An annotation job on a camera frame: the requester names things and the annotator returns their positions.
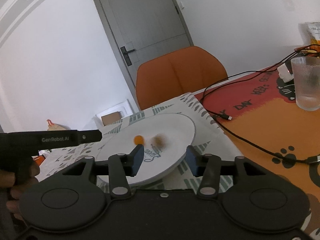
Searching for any black cable with connector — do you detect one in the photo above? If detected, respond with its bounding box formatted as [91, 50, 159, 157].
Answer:
[207, 109, 320, 166]

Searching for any small green-brown fruit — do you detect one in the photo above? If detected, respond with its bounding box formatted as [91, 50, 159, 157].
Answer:
[152, 134, 166, 148]

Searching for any white power adapter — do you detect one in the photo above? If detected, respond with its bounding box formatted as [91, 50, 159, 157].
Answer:
[277, 60, 293, 83]

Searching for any snack bag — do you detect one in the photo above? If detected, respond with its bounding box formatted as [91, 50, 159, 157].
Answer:
[298, 22, 320, 53]

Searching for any small orange kumquat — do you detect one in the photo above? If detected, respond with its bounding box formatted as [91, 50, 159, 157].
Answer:
[133, 135, 145, 145]

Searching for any grey door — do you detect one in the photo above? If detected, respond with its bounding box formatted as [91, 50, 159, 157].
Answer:
[89, 0, 194, 88]

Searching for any person's left hand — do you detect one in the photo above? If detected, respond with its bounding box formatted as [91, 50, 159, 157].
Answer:
[1, 161, 40, 220]

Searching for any black door handle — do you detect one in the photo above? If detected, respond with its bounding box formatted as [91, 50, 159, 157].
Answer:
[120, 46, 136, 66]

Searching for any white round plate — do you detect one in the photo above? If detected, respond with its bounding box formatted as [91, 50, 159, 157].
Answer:
[96, 113, 195, 186]

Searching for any orange red cartoon tablecloth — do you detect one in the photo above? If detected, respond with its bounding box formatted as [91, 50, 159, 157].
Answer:
[194, 71, 319, 239]

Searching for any black usb cable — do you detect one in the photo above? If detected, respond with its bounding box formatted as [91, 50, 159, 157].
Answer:
[201, 44, 320, 121]

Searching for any ribbed glass cup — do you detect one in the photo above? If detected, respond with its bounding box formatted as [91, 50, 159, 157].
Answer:
[291, 56, 319, 111]

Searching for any white patterned tablecloth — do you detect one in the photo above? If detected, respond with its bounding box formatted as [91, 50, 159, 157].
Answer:
[37, 93, 242, 190]

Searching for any brown cardboard box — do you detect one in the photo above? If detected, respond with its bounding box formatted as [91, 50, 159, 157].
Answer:
[101, 112, 121, 126]

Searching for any brown paper bag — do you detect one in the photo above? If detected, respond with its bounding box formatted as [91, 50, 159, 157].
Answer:
[47, 119, 70, 131]

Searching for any orange chair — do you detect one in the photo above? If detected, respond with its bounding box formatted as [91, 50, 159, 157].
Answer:
[136, 46, 228, 110]

